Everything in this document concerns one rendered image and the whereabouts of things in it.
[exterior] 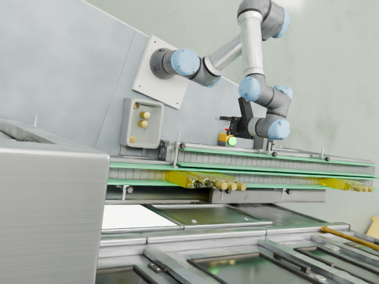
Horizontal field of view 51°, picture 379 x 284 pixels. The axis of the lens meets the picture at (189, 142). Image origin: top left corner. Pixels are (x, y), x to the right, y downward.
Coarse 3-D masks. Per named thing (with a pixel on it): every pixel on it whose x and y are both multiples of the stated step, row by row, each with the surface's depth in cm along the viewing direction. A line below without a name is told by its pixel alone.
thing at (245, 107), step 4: (240, 100) 158; (244, 100) 157; (240, 104) 157; (244, 104) 156; (248, 104) 158; (240, 108) 157; (244, 108) 156; (248, 108) 157; (244, 112) 155; (248, 112) 156; (252, 112) 158; (244, 116) 155; (248, 116) 155; (252, 116) 157; (244, 120) 155
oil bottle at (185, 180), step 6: (168, 174) 189; (174, 174) 185; (180, 174) 181; (186, 174) 180; (168, 180) 189; (174, 180) 184; (180, 180) 180; (186, 180) 176; (192, 180) 175; (186, 186) 176; (192, 186) 176
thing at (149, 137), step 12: (132, 108) 182; (144, 108) 194; (156, 108) 195; (132, 120) 191; (144, 120) 195; (156, 120) 194; (132, 132) 192; (144, 132) 196; (156, 132) 194; (132, 144) 185; (144, 144) 191; (156, 144) 192
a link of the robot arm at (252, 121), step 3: (255, 117) 151; (258, 117) 150; (252, 120) 149; (255, 120) 148; (249, 123) 150; (252, 123) 148; (255, 123) 153; (249, 126) 149; (252, 126) 148; (249, 129) 150; (252, 129) 148; (249, 132) 150; (252, 132) 149; (252, 135) 151; (255, 135) 149
